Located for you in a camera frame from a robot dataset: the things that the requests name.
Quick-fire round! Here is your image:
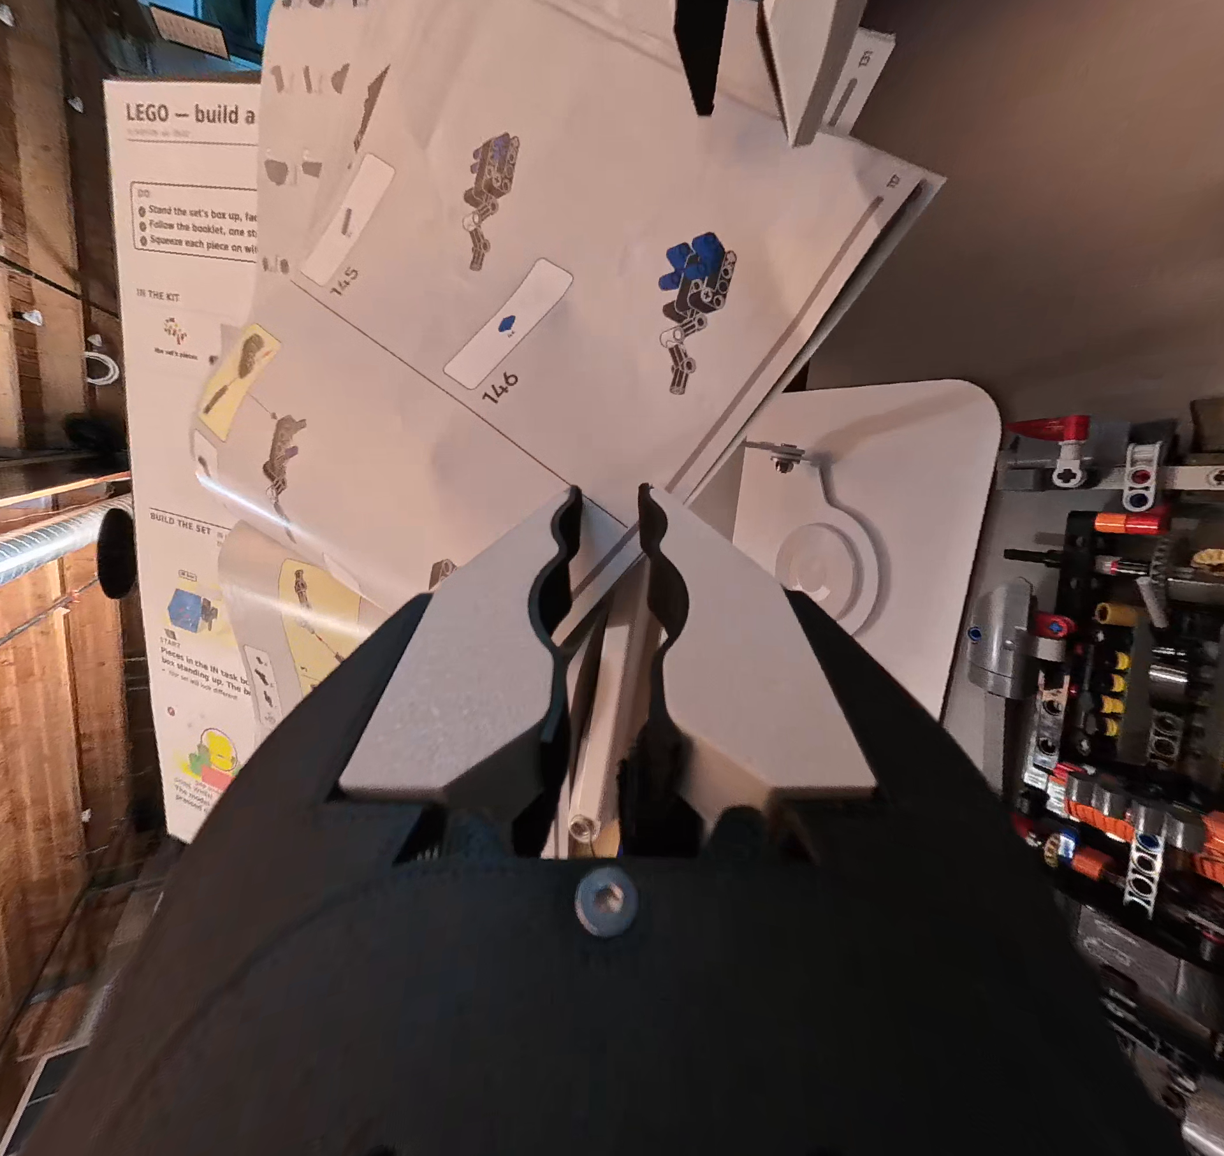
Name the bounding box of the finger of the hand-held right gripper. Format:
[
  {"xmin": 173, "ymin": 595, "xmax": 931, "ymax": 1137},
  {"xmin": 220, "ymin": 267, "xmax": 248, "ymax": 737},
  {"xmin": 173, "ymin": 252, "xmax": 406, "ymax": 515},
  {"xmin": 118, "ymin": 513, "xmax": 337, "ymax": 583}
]
[{"xmin": 669, "ymin": 0, "xmax": 731, "ymax": 117}]

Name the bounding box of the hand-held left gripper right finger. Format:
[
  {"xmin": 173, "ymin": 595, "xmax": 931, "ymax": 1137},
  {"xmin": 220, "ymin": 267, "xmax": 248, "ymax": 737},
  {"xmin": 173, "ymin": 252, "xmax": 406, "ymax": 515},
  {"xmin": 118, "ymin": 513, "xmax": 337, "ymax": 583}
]
[{"xmin": 636, "ymin": 482, "xmax": 878, "ymax": 831}]

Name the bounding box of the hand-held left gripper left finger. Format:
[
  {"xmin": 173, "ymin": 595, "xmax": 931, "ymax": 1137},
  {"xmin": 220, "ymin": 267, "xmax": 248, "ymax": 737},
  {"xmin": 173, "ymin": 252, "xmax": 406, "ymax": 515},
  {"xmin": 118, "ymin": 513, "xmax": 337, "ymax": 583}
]
[{"xmin": 341, "ymin": 485, "xmax": 586, "ymax": 834}]

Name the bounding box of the white lego instruction booklet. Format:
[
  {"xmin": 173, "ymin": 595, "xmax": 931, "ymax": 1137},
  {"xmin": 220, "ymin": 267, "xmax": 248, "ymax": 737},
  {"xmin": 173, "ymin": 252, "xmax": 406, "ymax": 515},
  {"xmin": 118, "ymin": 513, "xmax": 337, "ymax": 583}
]
[{"xmin": 191, "ymin": 0, "xmax": 947, "ymax": 747}]

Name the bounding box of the large black lego chassis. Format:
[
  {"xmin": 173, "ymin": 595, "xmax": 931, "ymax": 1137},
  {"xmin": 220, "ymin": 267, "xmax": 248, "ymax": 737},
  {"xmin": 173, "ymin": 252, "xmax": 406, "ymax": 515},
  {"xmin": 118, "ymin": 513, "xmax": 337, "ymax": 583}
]
[{"xmin": 966, "ymin": 403, "xmax": 1224, "ymax": 1156}]

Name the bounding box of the white sign stand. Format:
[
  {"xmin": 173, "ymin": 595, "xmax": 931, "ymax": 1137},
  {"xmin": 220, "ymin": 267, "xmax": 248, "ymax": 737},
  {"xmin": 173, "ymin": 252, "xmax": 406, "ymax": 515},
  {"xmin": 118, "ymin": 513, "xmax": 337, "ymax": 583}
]
[{"xmin": 567, "ymin": 379, "xmax": 1003, "ymax": 842}]

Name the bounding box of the white printed instruction placard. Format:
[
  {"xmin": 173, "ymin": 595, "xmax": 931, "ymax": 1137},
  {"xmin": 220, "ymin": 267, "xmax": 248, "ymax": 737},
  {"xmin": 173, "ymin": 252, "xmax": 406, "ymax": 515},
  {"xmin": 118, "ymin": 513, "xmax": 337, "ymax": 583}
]
[{"xmin": 103, "ymin": 76, "xmax": 431, "ymax": 842}]

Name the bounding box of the silver corrugated pipe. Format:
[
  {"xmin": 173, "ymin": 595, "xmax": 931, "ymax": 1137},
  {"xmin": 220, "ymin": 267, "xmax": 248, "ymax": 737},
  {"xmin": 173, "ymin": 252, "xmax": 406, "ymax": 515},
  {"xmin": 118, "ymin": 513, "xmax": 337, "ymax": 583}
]
[{"xmin": 0, "ymin": 495, "xmax": 138, "ymax": 600}]

